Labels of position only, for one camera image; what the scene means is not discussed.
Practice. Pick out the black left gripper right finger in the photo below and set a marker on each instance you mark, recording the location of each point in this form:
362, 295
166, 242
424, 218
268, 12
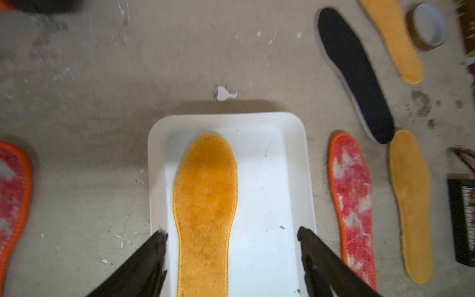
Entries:
325, 274

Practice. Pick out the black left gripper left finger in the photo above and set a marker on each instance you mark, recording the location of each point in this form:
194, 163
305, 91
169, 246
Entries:
142, 275

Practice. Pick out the red patterned insole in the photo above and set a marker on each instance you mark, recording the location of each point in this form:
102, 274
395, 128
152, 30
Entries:
16, 194
351, 187

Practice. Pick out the orange fuzzy insole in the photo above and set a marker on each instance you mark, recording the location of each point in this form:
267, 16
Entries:
387, 16
205, 199
411, 183

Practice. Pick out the white storage tray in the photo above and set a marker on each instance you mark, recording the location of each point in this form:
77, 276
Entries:
275, 197

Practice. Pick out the black insole right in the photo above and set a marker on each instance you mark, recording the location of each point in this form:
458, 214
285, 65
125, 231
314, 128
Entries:
345, 53

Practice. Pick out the brown tape roll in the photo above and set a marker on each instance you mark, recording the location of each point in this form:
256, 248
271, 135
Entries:
427, 26

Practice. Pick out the black tool case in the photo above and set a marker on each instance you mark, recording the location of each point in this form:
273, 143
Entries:
40, 6

